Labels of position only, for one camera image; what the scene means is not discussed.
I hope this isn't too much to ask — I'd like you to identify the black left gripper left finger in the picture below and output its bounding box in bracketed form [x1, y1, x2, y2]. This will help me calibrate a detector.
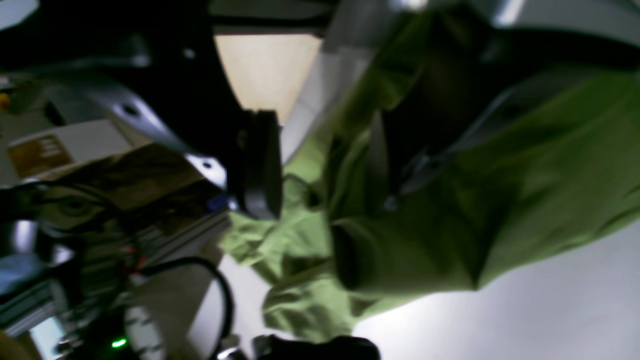
[30, 0, 282, 220]

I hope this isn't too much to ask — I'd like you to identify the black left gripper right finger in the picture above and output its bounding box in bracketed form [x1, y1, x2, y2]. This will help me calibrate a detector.
[380, 0, 640, 211]

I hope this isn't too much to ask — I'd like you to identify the green T-shirt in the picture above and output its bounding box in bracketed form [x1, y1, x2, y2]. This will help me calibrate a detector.
[221, 0, 639, 342]

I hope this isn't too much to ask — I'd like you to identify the black left camera cable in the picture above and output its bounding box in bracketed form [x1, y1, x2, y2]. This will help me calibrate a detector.
[135, 256, 236, 360]

